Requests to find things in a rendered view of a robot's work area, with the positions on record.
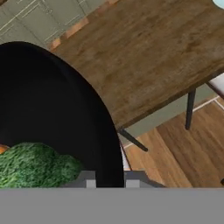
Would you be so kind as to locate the grey-green cupboard run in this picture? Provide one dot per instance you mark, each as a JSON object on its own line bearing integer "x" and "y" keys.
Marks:
{"x": 38, "y": 17}

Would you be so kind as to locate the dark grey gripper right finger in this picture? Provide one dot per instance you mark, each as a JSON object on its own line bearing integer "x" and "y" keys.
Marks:
{"x": 134, "y": 176}

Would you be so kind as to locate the pale blue plate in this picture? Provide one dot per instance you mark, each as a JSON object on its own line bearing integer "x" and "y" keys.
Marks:
{"x": 219, "y": 3}

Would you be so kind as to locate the green broccoli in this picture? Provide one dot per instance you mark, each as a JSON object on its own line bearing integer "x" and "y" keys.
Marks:
{"x": 35, "y": 166}

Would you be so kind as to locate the white stool with dark legs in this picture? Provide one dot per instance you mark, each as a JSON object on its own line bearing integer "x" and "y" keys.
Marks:
{"x": 132, "y": 139}
{"x": 190, "y": 108}

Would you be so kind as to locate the black bowl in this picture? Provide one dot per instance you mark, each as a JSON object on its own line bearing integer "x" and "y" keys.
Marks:
{"x": 52, "y": 99}

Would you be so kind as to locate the orange chicken drumstick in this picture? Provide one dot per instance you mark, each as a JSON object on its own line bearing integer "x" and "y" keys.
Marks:
{"x": 2, "y": 149}

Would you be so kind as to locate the grey-green island base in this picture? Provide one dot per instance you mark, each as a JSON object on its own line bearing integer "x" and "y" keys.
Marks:
{"x": 163, "y": 116}

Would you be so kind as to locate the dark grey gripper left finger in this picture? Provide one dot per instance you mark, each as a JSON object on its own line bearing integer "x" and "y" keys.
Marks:
{"x": 86, "y": 177}

